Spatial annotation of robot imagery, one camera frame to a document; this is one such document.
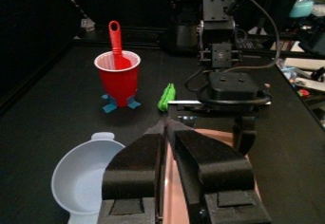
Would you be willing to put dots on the red plastic cup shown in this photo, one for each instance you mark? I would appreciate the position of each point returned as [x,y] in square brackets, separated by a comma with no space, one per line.
[119,82]

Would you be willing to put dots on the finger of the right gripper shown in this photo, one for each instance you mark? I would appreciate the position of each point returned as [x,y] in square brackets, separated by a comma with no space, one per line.
[245,136]

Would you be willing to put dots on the small red object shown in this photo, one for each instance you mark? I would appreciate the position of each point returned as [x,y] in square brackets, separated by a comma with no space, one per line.
[304,92]

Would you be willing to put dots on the red toy spatula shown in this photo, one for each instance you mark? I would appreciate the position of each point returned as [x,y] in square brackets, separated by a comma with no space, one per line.
[115,41]

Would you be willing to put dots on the white hanging tag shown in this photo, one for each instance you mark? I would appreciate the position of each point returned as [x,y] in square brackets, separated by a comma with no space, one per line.
[87,23]

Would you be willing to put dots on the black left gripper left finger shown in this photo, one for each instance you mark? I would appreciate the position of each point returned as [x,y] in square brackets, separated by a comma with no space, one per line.
[131,167]

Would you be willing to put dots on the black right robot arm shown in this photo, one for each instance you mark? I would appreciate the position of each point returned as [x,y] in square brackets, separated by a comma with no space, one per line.
[218,19]

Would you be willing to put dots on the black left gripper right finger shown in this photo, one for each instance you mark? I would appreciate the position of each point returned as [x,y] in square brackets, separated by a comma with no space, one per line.
[215,167]

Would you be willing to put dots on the blue cup holder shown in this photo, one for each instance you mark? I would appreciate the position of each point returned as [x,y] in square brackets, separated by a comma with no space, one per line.
[108,107]

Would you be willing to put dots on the white plastic bowl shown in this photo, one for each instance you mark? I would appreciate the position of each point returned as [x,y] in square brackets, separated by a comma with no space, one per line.
[78,177]

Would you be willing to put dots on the teal plastic bottle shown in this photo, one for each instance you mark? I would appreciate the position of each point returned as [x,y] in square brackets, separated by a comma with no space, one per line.
[301,9]

